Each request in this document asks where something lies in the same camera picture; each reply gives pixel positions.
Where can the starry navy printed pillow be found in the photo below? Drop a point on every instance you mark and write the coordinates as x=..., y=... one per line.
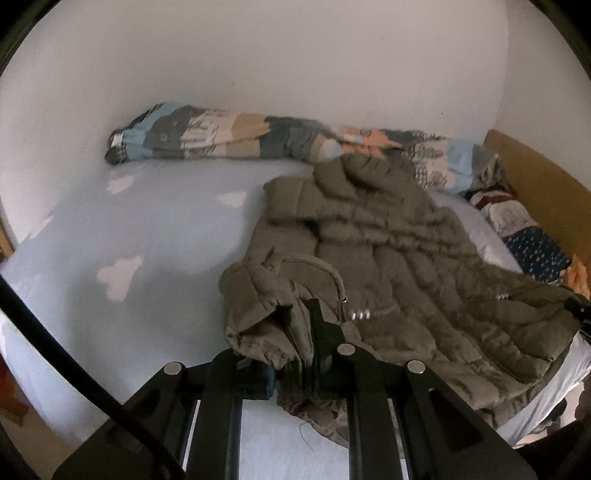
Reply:
x=538, y=255

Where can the red item beside bed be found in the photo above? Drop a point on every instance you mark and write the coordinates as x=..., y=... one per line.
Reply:
x=12, y=406

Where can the light blue cloud bedsheet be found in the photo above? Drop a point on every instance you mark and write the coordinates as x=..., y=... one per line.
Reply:
x=124, y=274

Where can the olive green puffer jacket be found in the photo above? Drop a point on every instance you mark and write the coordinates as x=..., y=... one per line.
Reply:
x=401, y=278

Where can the orange yellow fabric item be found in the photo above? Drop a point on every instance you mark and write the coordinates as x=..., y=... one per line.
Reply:
x=575, y=277

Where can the wooden headboard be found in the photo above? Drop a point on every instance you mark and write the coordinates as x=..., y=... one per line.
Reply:
x=559, y=203

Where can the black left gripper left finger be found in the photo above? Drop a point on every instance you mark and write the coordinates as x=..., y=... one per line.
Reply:
x=194, y=413

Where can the patchwork cartoon rolled blanket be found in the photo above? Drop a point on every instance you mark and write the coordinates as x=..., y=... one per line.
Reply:
x=180, y=131

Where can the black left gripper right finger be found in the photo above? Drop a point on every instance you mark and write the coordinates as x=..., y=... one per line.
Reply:
x=404, y=421

